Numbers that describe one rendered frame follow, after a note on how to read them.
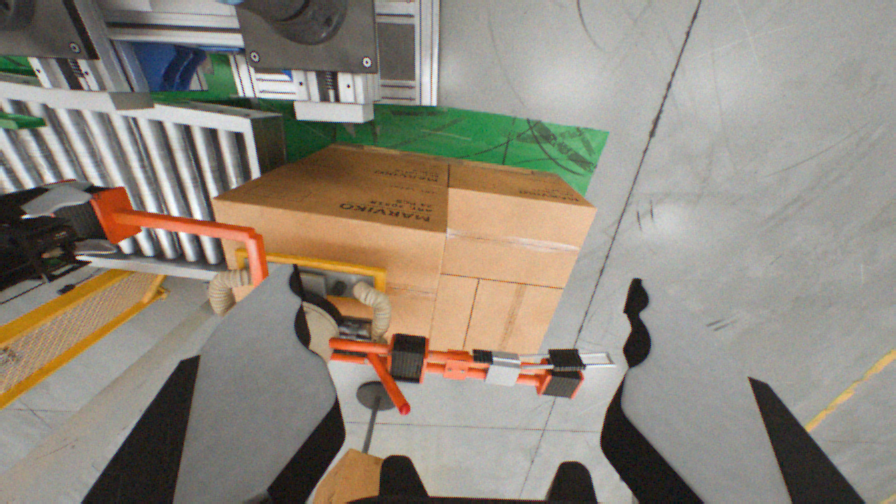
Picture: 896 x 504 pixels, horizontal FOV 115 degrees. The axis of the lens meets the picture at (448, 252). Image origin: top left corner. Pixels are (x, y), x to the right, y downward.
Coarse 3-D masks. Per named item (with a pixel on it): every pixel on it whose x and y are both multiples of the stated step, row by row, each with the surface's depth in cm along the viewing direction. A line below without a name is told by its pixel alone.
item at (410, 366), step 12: (396, 336) 63; (408, 336) 63; (420, 336) 64; (396, 348) 60; (408, 348) 61; (420, 348) 61; (396, 360) 62; (408, 360) 62; (420, 360) 62; (396, 372) 64; (408, 372) 64; (420, 372) 64
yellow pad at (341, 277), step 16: (240, 256) 65; (272, 256) 65; (288, 256) 66; (304, 272) 66; (320, 272) 66; (336, 272) 66; (352, 272) 66; (368, 272) 66; (384, 272) 67; (336, 288) 65; (352, 288) 68; (384, 288) 69
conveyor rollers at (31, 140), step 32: (0, 128) 103; (64, 128) 101; (96, 128) 101; (128, 128) 102; (192, 128) 101; (0, 160) 109; (32, 160) 107; (64, 160) 107; (96, 160) 109; (128, 160) 106; (160, 160) 107; (192, 160) 110; (224, 160) 106; (0, 192) 116; (128, 192) 114; (192, 192) 112; (192, 256) 127
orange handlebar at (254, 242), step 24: (120, 216) 47; (144, 216) 47; (168, 216) 48; (240, 240) 49; (264, 264) 53; (336, 360) 63; (360, 360) 64; (384, 360) 64; (432, 360) 63; (456, 360) 62; (528, 384) 67
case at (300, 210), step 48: (240, 192) 77; (288, 192) 83; (336, 192) 89; (384, 192) 95; (432, 192) 103; (288, 240) 77; (336, 240) 77; (384, 240) 77; (432, 240) 77; (240, 288) 85; (432, 288) 84
